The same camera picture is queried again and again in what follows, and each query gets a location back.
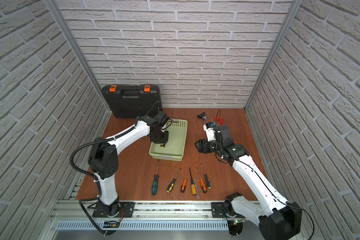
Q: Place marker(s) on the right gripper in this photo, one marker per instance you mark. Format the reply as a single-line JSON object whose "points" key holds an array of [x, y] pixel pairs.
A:
{"points": [[204, 144]]}

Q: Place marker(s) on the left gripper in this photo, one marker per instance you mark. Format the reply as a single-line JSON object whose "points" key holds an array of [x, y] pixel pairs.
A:
{"points": [[156, 139]]}

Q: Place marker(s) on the black yellow small screwdriver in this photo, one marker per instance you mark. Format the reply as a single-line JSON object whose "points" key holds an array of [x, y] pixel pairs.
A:
{"points": [[207, 181]]}

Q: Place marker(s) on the orange handle screwdriver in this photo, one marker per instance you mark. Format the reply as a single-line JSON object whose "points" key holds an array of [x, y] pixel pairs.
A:
{"points": [[203, 185]]}

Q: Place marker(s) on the yellow handle screwdriver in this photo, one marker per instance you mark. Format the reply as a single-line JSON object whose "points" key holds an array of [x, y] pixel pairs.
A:
{"points": [[193, 187]]}

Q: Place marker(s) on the orange black screwdriver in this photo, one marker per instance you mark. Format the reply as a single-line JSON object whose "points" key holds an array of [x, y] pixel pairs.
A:
{"points": [[184, 184]]}

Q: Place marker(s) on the clear handle tester screwdriver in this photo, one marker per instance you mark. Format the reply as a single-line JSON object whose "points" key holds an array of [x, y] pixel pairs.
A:
{"points": [[196, 189]]}

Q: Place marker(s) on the green black screwdriver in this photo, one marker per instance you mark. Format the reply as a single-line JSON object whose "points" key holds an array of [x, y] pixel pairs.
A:
{"points": [[155, 181]]}

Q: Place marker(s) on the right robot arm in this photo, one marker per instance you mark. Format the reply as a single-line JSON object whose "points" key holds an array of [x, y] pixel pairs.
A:
{"points": [[276, 217]]}

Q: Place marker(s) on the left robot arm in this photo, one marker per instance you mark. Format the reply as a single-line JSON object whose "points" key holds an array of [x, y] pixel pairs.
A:
{"points": [[104, 154]]}

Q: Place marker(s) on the light green plastic bin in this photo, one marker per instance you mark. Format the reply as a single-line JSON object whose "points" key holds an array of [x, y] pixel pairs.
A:
{"points": [[174, 149]]}

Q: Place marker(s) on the small black caster wheel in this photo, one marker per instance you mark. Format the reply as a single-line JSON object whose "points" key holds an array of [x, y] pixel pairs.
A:
{"points": [[202, 116]]}

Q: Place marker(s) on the red pipe wrench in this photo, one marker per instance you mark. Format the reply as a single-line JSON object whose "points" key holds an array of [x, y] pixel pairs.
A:
{"points": [[218, 118]]}

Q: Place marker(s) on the black plastic tool case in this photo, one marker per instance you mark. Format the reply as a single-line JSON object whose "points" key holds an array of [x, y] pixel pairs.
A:
{"points": [[131, 101]]}

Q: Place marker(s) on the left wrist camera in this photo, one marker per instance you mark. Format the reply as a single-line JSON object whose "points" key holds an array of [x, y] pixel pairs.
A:
{"points": [[161, 118]]}

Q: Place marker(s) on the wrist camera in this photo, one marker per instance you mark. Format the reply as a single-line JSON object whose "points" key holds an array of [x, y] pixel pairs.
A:
{"points": [[161, 118], [210, 132]]}

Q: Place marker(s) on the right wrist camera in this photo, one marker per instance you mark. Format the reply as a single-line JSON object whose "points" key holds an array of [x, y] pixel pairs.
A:
{"points": [[210, 132]]}

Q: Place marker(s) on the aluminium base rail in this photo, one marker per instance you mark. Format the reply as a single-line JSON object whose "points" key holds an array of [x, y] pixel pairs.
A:
{"points": [[184, 210]]}

